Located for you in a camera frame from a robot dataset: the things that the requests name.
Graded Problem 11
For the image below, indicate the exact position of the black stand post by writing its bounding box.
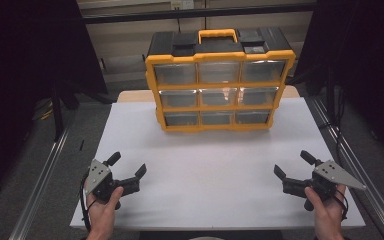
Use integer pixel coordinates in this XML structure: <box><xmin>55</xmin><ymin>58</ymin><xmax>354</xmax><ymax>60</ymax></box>
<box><xmin>50</xmin><ymin>83</ymin><xmax>65</xmax><ymax>142</ymax></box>

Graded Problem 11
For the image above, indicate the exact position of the yellow black organizer cabinet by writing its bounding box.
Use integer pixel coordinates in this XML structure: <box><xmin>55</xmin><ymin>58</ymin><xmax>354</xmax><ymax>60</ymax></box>
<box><xmin>144</xmin><ymin>28</ymin><xmax>297</xmax><ymax>133</ymax></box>

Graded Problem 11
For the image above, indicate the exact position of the set of clear plastic drawers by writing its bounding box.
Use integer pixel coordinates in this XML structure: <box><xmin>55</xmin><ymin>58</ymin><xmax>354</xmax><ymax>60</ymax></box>
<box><xmin>153</xmin><ymin>60</ymin><xmax>287</xmax><ymax>127</ymax></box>

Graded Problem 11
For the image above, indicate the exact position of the person's right hand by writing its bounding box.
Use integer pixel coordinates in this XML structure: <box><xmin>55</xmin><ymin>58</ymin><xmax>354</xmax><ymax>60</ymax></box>
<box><xmin>304</xmin><ymin>183</ymin><xmax>348</xmax><ymax>240</ymax></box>

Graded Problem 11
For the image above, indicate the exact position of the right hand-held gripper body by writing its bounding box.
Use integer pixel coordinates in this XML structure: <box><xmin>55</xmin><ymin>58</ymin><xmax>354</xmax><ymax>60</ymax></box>
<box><xmin>282</xmin><ymin>159</ymin><xmax>368</xmax><ymax>202</ymax></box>

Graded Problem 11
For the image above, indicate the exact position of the person's left hand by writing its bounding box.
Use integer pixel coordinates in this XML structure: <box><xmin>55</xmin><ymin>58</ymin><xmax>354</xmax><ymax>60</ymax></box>
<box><xmin>85</xmin><ymin>185</ymin><xmax>125</xmax><ymax>240</ymax></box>

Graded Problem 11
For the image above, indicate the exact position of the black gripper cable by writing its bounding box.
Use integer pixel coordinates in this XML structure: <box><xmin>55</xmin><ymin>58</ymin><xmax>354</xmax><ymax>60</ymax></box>
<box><xmin>333</xmin><ymin>192</ymin><xmax>350</xmax><ymax>221</ymax></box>
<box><xmin>79</xmin><ymin>169</ymin><xmax>93</xmax><ymax>233</ymax></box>

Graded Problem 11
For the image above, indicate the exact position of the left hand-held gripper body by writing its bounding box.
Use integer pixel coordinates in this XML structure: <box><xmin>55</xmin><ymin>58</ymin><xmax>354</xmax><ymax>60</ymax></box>
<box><xmin>84</xmin><ymin>159</ymin><xmax>141</xmax><ymax>202</ymax></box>

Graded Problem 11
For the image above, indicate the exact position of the white wall socket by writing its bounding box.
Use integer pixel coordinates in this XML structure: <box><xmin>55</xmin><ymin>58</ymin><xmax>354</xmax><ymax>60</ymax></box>
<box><xmin>170</xmin><ymin>0</ymin><xmax>195</xmax><ymax>11</ymax></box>

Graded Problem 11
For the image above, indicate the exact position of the black curtain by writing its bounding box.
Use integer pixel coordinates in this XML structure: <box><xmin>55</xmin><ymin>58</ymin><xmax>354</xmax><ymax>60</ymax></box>
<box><xmin>294</xmin><ymin>0</ymin><xmax>384</xmax><ymax>166</ymax></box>
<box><xmin>0</xmin><ymin>0</ymin><xmax>108</xmax><ymax>204</ymax></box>

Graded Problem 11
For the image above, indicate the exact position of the black horizontal bar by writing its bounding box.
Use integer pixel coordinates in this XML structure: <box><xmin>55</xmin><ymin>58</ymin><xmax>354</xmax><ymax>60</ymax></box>
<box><xmin>81</xmin><ymin>3</ymin><xmax>316</xmax><ymax>25</ymax></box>

